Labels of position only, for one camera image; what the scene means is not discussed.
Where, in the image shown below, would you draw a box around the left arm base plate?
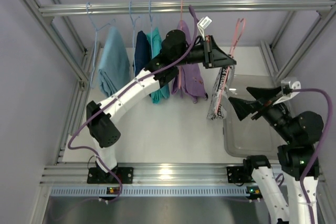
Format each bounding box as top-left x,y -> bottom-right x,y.
87,167 -> 133,184

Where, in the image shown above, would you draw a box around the purple trousers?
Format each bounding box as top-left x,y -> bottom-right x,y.
171,19 -> 208,104

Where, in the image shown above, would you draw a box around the aluminium frame post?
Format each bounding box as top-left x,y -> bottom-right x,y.
259,0 -> 335,81
19,0 -> 93,164

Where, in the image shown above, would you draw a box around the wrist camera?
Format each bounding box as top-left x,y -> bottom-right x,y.
197,16 -> 212,40
274,77 -> 301,104

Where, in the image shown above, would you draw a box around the newspaper print trousers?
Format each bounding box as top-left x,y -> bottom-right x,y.
207,66 -> 235,120

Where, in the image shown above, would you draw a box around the left aluminium frame post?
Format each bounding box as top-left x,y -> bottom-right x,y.
19,0 -> 93,164

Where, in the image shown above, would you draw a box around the teal trousers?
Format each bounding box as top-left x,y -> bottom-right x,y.
146,27 -> 170,104

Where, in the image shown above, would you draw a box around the blue hanger with teal trousers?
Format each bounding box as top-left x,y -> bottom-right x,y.
149,1 -> 161,59

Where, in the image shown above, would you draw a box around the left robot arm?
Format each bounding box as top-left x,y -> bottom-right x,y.
86,29 -> 236,174

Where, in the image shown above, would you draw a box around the light blue trousers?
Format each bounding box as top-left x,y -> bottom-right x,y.
98,27 -> 131,98

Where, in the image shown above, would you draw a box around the navy trousers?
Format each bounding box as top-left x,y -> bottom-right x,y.
133,31 -> 151,77

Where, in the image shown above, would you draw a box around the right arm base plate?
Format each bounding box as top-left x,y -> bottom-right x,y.
226,166 -> 254,185

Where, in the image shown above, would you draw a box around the pink hanger with purple trousers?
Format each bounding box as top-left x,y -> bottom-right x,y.
178,0 -> 183,98

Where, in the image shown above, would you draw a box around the blue hanger leftmost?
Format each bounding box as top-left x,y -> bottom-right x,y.
86,2 -> 116,89

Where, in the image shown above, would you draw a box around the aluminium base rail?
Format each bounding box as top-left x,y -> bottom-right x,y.
39,163 -> 238,186

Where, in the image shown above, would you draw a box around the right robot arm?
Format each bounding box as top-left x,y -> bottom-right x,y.
228,84 -> 324,223

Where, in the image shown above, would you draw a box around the right aluminium frame post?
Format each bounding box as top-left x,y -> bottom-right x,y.
259,0 -> 335,81

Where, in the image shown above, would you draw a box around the clear plastic bin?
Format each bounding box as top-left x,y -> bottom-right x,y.
221,75 -> 286,160

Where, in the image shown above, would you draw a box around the aluminium hanging rail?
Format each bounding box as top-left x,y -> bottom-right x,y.
38,0 -> 335,17

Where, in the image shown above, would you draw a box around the pink wire hanger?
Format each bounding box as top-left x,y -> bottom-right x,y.
218,18 -> 246,104

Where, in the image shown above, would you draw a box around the grey slotted cable duct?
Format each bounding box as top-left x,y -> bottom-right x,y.
50,185 -> 260,197

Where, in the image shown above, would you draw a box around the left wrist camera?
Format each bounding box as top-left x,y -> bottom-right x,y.
197,16 -> 212,40

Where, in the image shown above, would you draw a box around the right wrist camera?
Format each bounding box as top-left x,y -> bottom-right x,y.
274,77 -> 301,104

